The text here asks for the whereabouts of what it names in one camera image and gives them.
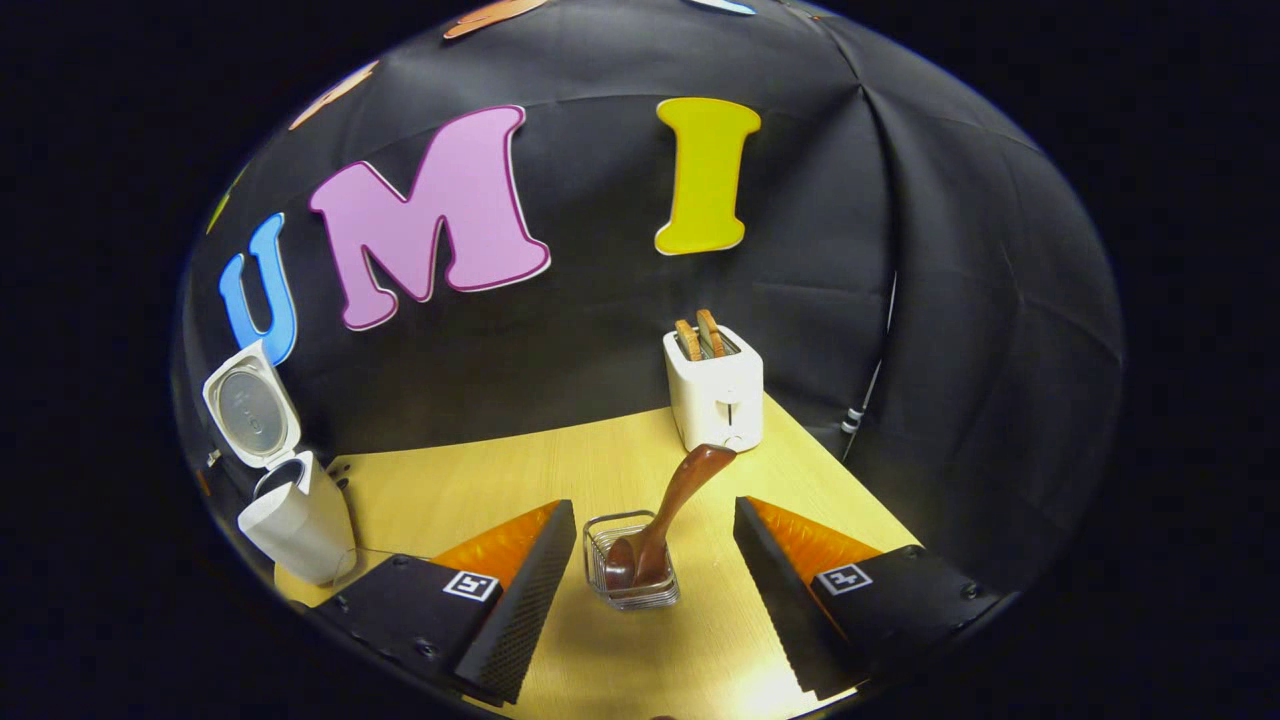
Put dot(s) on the brown wooden spoon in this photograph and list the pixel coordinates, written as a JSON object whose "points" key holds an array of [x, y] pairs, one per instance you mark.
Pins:
{"points": [[680, 495]]}

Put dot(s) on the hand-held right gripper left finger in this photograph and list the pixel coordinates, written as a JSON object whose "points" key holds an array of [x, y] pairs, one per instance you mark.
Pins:
{"points": [[520, 610]]}

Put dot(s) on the black backdrop cloth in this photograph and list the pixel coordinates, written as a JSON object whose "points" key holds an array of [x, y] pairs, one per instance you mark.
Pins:
{"points": [[600, 340]]}

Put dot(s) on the white rice cooker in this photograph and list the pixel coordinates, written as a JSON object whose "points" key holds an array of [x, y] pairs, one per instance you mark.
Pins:
{"points": [[300, 525]]}

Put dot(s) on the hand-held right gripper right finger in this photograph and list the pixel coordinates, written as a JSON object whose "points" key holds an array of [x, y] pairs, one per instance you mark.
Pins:
{"points": [[785, 600]]}

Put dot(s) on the white toaster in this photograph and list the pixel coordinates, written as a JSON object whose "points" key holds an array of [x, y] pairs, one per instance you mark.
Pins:
{"points": [[715, 400]]}

